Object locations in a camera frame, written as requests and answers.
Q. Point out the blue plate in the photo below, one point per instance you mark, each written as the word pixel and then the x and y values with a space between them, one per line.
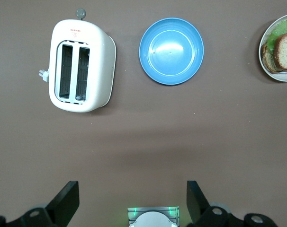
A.
pixel 172 50

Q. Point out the green lettuce leaf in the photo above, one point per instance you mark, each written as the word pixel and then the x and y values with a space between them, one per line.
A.
pixel 279 29

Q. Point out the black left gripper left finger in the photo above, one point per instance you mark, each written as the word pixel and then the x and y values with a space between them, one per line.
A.
pixel 60 203

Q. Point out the brown bread slice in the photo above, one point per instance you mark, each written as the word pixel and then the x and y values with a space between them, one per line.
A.
pixel 286 50
pixel 269 60

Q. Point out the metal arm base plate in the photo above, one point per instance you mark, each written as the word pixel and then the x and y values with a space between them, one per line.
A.
pixel 174 211

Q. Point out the white speckled toaster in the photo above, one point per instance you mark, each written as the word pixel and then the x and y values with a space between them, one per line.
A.
pixel 98 66

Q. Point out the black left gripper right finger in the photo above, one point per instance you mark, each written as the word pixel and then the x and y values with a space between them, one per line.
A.
pixel 200 208

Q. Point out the beige plate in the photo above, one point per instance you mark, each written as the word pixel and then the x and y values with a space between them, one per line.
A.
pixel 283 76

